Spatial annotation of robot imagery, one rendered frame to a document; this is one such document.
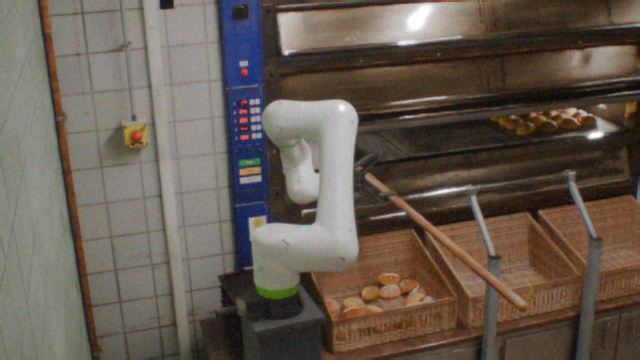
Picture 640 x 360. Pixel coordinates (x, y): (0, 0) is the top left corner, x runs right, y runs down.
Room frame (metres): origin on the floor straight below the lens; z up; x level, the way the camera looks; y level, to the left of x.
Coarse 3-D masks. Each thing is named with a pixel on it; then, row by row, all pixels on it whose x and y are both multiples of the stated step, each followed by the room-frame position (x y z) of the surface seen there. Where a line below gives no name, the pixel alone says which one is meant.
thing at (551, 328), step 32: (512, 320) 2.84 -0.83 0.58; (544, 320) 2.83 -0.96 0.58; (576, 320) 2.88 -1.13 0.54; (608, 320) 2.93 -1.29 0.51; (224, 352) 2.67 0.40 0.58; (352, 352) 2.64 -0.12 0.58; (384, 352) 2.63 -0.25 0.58; (416, 352) 2.66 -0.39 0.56; (448, 352) 2.71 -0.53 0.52; (480, 352) 2.75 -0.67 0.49; (512, 352) 2.79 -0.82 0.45; (544, 352) 2.84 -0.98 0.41; (576, 352) 2.88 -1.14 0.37; (608, 352) 2.93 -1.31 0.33
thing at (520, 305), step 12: (360, 168) 3.09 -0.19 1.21; (372, 180) 2.94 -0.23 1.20; (396, 204) 2.71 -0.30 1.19; (408, 216) 2.61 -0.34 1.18; (420, 216) 2.55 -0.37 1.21; (432, 228) 2.44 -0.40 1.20; (444, 240) 2.35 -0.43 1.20; (456, 252) 2.26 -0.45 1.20; (468, 264) 2.18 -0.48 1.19; (480, 276) 2.11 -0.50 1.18; (492, 276) 2.07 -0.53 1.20; (504, 288) 2.00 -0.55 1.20; (516, 300) 1.93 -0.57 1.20
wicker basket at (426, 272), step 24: (360, 240) 3.16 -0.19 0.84; (384, 240) 3.18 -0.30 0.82; (408, 240) 3.22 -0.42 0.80; (360, 264) 3.12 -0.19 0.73; (384, 264) 3.15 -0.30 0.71; (432, 264) 3.00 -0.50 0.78; (312, 288) 2.90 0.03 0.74; (336, 288) 3.07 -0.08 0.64; (360, 288) 3.10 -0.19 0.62; (432, 288) 3.00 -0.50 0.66; (336, 312) 2.95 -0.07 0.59; (384, 312) 2.70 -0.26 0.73; (408, 312) 2.73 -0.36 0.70; (432, 312) 2.76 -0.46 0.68; (360, 336) 2.67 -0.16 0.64; (384, 336) 2.70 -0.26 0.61; (408, 336) 2.73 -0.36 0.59
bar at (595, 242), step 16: (544, 176) 3.01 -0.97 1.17; (560, 176) 3.03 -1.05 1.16; (432, 192) 2.87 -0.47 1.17; (448, 192) 2.88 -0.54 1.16; (464, 192) 2.90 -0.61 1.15; (576, 192) 3.00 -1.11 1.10; (480, 224) 2.81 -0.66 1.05; (592, 240) 2.84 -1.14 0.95; (496, 256) 2.71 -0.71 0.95; (592, 256) 2.83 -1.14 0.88; (496, 272) 2.70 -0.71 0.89; (592, 272) 2.83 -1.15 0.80; (592, 288) 2.83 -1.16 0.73; (496, 304) 2.70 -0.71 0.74; (592, 304) 2.83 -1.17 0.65; (496, 320) 2.70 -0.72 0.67; (592, 320) 2.83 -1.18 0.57
